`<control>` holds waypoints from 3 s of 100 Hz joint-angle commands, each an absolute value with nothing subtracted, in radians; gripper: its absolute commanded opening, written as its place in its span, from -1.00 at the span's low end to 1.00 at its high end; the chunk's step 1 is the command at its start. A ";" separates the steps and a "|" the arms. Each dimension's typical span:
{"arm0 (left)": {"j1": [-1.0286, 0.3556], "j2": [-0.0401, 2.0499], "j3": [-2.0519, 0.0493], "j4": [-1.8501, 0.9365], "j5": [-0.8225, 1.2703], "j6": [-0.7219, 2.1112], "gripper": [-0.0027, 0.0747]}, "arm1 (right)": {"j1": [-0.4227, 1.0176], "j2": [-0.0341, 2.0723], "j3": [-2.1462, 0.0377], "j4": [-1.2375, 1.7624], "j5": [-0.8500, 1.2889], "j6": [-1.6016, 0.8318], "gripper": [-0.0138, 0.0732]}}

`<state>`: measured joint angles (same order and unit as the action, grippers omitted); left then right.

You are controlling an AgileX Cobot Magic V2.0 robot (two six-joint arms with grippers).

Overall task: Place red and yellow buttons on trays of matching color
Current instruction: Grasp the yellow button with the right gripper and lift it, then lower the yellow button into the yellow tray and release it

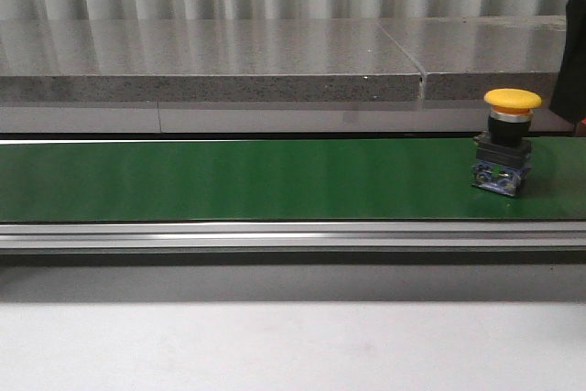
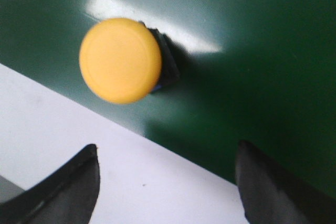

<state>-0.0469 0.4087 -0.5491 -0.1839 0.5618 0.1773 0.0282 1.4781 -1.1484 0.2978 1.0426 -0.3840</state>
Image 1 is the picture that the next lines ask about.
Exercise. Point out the grey speckled stone slab left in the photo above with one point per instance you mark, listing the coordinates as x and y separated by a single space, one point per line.
203 61

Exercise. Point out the grey speckled stone slab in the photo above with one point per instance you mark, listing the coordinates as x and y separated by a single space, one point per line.
462 58
203 61

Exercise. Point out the yellow mushroom push button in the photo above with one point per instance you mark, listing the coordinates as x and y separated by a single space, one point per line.
502 159

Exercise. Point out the grey speckled stone slab right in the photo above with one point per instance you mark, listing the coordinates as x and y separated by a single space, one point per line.
462 58

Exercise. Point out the green conveyor belt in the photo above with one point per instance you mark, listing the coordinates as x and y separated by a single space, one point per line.
265 180

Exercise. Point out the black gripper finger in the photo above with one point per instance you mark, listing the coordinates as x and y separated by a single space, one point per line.
568 97

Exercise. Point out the aluminium conveyor frame rail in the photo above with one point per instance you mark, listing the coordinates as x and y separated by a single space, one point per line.
295 237

